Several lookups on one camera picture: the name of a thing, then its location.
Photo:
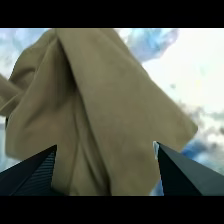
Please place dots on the brown shirt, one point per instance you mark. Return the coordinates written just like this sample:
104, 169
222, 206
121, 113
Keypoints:
100, 110

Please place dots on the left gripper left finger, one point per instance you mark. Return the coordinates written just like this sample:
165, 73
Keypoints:
30, 176

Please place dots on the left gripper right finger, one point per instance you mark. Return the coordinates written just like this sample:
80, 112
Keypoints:
186, 176

